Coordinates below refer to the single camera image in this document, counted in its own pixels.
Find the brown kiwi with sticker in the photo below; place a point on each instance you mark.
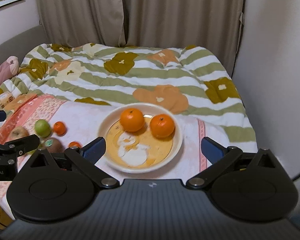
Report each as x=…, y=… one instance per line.
x=53, y=145

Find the pink floral towel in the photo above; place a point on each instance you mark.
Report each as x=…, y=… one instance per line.
x=82, y=121

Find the green apple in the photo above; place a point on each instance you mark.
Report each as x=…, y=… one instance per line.
x=42, y=128

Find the cream yellow bowl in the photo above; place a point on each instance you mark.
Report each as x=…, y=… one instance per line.
x=138, y=152

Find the pink plush toy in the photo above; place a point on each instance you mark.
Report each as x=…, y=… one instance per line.
x=9, y=68

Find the red yellow apple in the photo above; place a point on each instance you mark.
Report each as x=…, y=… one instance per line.
x=17, y=133

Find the large orange right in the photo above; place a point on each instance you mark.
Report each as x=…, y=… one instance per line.
x=161, y=126

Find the large orange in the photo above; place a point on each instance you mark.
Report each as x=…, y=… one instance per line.
x=161, y=126
x=132, y=120

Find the small printed box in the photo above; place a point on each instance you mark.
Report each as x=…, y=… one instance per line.
x=5, y=99

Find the beige curtain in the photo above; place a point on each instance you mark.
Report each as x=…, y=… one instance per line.
x=213, y=24

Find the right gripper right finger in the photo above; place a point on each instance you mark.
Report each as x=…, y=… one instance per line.
x=220, y=158

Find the grey headboard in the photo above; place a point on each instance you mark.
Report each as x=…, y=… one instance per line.
x=23, y=43

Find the small mandarin orange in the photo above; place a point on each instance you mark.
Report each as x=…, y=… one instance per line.
x=59, y=128
x=74, y=144

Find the green striped floral duvet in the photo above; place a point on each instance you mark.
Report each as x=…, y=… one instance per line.
x=186, y=81

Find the large orange left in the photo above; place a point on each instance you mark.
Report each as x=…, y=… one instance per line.
x=132, y=120

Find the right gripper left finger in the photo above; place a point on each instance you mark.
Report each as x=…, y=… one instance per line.
x=85, y=158

